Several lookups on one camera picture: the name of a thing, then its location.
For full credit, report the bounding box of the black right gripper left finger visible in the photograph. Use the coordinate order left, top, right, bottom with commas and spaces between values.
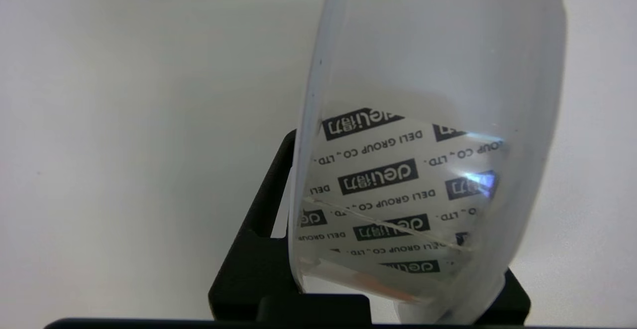
208, 129, 371, 322

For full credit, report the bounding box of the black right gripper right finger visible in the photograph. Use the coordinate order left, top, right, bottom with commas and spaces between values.
473, 268, 531, 326

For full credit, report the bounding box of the transparent tape roll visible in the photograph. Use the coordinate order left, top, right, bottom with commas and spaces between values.
288, 0, 568, 326

